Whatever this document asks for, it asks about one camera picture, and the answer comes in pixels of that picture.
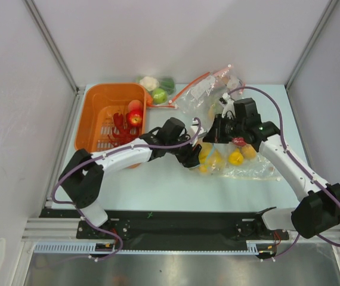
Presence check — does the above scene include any fake yellow pepper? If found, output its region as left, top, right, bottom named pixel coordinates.
left=228, top=149, right=244, bottom=166

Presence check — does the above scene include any blue zip clear bag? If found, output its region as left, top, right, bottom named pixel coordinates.
left=187, top=141, right=229, bottom=176

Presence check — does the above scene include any orange plastic basket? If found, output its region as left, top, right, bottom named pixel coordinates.
left=74, top=83, right=149, bottom=153

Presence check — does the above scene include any fake peach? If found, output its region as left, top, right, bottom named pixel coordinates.
left=128, top=100, right=144, bottom=112

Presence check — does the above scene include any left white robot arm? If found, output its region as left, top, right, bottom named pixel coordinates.
left=54, top=117, right=203, bottom=238

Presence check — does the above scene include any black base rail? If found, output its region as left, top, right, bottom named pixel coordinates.
left=38, top=208, right=301, bottom=251

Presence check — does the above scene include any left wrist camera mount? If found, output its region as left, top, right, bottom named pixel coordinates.
left=188, top=119, right=203, bottom=136

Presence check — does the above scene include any fake red apple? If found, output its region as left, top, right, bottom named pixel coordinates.
left=126, top=109, right=143, bottom=128

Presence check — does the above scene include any fake green apple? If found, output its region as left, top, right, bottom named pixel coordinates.
left=152, top=88, right=168, bottom=105

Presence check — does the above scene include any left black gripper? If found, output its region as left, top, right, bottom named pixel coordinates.
left=167, top=132, right=202, bottom=169

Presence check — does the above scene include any fake red pomegranate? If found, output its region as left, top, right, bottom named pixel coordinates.
left=232, top=137, right=246, bottom=147

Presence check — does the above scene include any bag with cauliflower and apple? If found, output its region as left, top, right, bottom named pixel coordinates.
left=135, top=76, right=176, bottom=108

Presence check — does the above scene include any purple cable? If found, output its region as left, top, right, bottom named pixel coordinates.
left=52, top=117, right=202, bottom=263
left=226, top=86, right=340, bottom=263

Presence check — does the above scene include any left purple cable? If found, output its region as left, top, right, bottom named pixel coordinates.
left=52, top=117, right=202, bottom=263

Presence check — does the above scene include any red zip bag of food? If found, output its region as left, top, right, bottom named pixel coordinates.
left=172, top=64, right=245, bottom=127

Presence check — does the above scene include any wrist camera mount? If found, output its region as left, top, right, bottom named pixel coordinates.
left=188, top=119, right=203, bottom=136
left=219, top=93, right=235, bottom=119

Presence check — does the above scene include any fake brown potato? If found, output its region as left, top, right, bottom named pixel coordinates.
left=241, top=144, right=257, bottom=160

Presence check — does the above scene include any fake white cauliflower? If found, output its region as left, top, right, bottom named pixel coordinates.
left=139, top=76, right=159, bottom=92

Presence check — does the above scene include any clear bag with pear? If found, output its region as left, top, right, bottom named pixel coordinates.
left=221, top=143, right=281, bottom=181

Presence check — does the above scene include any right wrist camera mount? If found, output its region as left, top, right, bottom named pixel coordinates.
left=219, top=93, right=235, bottom=119

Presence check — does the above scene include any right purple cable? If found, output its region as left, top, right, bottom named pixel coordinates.
left=226, top=86, right=340, bottom=263

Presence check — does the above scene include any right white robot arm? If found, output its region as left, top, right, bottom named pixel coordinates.
left=203, top=98, right=340, bottom=239

